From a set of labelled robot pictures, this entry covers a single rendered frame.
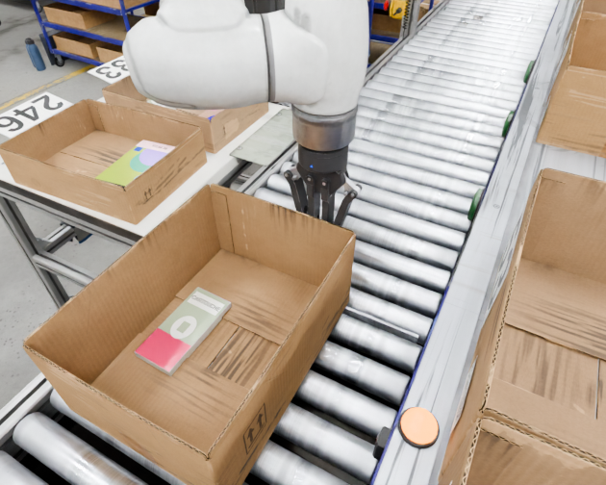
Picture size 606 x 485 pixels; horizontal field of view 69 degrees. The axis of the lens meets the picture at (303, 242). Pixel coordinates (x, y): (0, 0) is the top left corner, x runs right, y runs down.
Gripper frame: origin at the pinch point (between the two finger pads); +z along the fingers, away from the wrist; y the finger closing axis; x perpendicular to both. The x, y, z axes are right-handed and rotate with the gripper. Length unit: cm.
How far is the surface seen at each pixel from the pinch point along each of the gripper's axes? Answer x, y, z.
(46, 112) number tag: -10, 83, 0
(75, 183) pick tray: 6, 57, 3
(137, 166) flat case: -8, 53, 6
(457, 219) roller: -31.2, -19.2, 10.9
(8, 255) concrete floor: -9, 157, 85
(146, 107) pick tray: -27, 66, 2
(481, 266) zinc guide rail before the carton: -3.2, -26.4, -3.5
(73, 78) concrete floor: -156, 285, 86
